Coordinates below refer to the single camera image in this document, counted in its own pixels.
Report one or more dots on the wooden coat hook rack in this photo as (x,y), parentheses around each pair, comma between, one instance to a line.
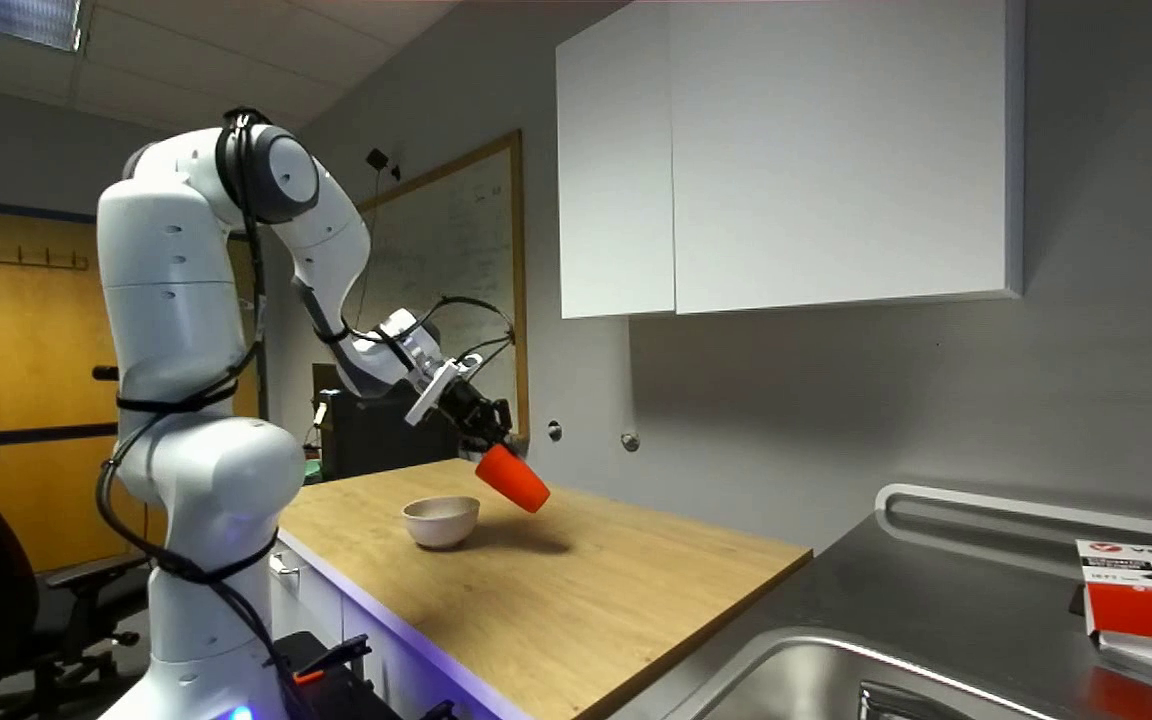
(31,259)

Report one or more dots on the stainless steel sink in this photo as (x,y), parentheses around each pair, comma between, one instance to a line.
(840,681)

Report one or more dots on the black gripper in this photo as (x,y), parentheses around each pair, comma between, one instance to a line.
(477,412)

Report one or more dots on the yellow wooden door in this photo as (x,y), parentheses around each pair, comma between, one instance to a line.
(18,387)

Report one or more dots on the black and red device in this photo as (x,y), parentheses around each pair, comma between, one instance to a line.
(322,672)

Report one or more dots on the ceiling light panel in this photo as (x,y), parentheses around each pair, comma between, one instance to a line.
(18,16)

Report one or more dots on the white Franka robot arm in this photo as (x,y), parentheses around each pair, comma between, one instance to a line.
(188,265)

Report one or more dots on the white ceramic bowl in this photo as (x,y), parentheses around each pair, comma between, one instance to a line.
(443,518)

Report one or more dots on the black computer case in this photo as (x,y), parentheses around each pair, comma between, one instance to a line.
(382,434)

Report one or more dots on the white wall cabinet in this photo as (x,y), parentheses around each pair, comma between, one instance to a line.
(791,146)

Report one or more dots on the orange plastic cup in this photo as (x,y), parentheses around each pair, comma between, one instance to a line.
(514,479)

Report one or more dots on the white rail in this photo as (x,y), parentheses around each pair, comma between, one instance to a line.
(1000,507)

